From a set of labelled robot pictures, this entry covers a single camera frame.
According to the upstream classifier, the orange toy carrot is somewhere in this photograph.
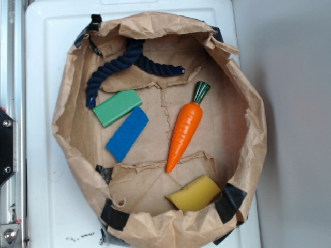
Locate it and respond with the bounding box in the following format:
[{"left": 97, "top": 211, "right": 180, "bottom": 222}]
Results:
[{"left": 166, "top": 81, "right": 211, "bottom": 173}]

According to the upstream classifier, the yellow sponge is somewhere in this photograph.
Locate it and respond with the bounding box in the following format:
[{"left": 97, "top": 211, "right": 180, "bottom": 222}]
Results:
[{"left": 165, "top": 175, "right": 221, "bottom": 212}]

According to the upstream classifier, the white plastic tray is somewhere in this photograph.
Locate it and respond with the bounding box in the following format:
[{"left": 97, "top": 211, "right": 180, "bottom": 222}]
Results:
[{"left": 25, "top": 1, "right": 260, "bottom": 247}]

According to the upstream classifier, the green rectangular block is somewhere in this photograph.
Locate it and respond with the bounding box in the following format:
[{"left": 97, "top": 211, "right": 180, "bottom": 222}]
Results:
[{"left": 93, "top": 90, "right": 142, "bottom": 127}]

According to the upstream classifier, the aluminium frame rail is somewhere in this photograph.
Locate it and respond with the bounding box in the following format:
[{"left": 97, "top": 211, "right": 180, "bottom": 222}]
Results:
[{"left": 1, "top": 1, "right": 29, "bottom": 247}]

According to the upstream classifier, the dark blue rope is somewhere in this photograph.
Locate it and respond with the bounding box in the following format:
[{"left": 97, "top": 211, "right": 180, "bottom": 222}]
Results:
[{"left": 85, "top": 38, "right": 186, "bottom": 109}]

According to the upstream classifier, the silver bolt bracket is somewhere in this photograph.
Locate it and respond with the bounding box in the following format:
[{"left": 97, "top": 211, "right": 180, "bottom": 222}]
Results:
[{"left": 1, "top": 223, "right": 20, "bottom": 247}]

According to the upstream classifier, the black corner bracket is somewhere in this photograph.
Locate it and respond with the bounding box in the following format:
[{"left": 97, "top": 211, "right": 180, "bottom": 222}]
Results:
[{"left": 0, "top": 107, "right": 17, "bottom": 187}]

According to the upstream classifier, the brown paper bag bin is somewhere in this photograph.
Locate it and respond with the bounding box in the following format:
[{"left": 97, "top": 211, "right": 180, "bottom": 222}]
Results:
[{"left": 52, "top": 12, "right": 267, "bottom": 247}]

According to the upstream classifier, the blue rectangular sponge block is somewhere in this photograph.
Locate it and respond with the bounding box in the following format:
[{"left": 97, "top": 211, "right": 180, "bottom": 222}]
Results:
[{"left": 106, "top": 107, "right": 149, "bottom": 162}]

